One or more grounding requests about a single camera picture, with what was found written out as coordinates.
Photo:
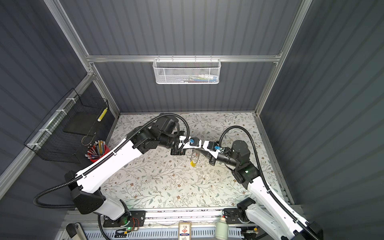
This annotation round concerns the white mesh wall basket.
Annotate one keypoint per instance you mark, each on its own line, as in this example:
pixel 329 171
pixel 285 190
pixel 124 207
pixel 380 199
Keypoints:
pixel 187 73

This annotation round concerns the black handle tool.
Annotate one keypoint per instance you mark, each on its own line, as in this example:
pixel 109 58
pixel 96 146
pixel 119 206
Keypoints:
pixel 76 232

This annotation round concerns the red pencil cup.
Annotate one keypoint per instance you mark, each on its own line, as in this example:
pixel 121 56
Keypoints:
pixel 97 151

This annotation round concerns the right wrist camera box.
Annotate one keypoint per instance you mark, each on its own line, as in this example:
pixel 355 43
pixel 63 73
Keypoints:
pixel 212 149

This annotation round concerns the yellow marker in basket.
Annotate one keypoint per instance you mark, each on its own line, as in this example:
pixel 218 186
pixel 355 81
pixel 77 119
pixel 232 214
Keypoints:
pixel 102 115

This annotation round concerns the black wire wall basket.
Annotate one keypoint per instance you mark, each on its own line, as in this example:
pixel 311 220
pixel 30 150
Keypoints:
pixel 66 135

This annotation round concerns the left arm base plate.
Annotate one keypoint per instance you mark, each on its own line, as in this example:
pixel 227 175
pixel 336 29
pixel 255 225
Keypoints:
pixel 135 220

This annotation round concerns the slotted cable duct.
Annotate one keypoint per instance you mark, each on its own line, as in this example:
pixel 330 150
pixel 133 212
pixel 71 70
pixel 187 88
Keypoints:
pixel 207 233

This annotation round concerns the small card box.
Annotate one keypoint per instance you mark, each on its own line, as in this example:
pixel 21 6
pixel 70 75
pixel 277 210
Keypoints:
pixel 184 231

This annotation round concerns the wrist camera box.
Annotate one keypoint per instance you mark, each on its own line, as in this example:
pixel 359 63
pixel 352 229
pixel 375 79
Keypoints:
pixel 190 143
pixel 212 149

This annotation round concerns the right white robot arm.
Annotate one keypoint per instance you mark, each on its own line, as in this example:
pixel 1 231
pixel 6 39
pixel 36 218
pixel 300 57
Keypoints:
pixel 268 211

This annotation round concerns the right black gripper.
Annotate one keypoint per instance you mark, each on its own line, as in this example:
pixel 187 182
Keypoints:
pixel 212 160

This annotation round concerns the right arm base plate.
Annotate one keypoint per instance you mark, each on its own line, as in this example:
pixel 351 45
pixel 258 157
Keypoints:
pixel 234 216

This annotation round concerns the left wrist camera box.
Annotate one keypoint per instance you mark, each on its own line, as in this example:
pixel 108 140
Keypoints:
pixel 190 143

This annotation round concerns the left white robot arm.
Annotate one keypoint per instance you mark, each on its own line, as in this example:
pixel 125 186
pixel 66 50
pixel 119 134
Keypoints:
pixel 161 131

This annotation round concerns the pale green bottle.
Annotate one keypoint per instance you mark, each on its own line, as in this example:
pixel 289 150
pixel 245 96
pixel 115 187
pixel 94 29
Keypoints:
pixel 221 229

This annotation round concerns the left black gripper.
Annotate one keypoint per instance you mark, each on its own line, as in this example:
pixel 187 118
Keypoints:
pixel 178 152

